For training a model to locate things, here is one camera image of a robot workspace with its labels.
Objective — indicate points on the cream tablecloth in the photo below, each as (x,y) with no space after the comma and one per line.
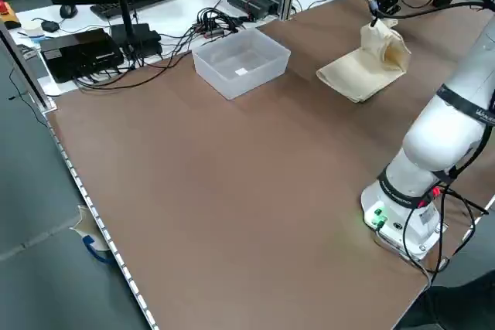
(356,75)

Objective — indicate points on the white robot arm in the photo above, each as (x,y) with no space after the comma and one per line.
(437,133)

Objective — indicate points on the clear plastic box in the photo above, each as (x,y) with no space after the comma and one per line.
(239,86)

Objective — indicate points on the black box computer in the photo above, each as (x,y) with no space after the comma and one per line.
(77,53)

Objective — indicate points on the black keyboard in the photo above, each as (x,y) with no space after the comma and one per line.
(110,9)

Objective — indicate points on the black computer mouse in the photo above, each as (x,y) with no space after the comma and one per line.
(68,11)

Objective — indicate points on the person's leg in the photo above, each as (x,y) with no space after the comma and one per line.
(464,310)

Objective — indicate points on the white paper bag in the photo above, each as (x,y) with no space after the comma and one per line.
(87,229)

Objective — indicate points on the red emergency stop button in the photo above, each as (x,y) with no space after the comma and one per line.
(4,7)

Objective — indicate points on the aluminium frame rail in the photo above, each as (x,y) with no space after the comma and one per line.
(25,69)

